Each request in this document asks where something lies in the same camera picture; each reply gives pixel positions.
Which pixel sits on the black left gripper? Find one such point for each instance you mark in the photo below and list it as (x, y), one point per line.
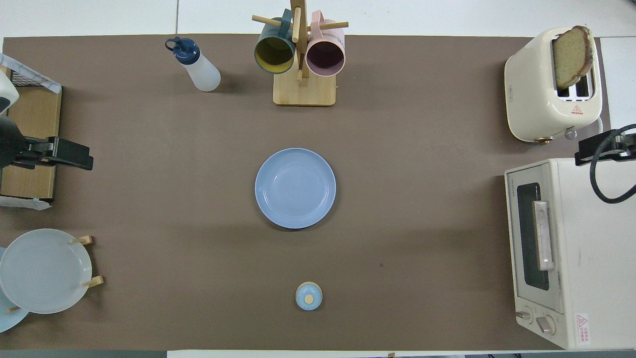
(7, 144)

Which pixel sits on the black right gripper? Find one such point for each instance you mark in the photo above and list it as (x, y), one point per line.
(627, 149)

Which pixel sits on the toasted bread slice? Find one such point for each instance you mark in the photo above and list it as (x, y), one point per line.
(571, 54)

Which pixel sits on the translucent squeeze bottle navy cap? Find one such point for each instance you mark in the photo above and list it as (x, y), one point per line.
(203, 72)

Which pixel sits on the wooden plate rack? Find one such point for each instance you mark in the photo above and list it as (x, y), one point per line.
(88, 240)

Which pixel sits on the grey plate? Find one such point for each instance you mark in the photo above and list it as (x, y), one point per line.
(44, 271)

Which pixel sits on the pale blue plate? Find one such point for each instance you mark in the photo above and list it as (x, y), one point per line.
(10, 320)

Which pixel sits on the periwinkle blue dinner plate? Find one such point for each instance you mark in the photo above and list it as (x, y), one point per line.
(295, 189)

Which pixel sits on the wooden two-tier shelf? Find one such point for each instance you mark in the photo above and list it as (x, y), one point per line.
(35, 119)

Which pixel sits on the white marbled shelf side panel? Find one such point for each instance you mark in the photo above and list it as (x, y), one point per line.
(30, 74)
(20, 203)

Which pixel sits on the cream two-slot toaster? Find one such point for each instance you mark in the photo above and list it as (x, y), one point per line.
(526, 89)

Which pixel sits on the white toaster oven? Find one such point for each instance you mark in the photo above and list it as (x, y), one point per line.
(596, 248)

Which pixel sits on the brown table mat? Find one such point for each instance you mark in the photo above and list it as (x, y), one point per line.
(198, 248)

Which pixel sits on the dark teal mug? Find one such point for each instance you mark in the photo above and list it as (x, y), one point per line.
(274, 52)

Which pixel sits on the wooden mug tree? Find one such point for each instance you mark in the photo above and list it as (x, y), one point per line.
(303, 92)

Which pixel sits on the pink mug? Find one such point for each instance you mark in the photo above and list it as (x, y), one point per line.
(325, 57)

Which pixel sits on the small blue knob lid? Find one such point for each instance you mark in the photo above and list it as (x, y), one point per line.
(308, 296)

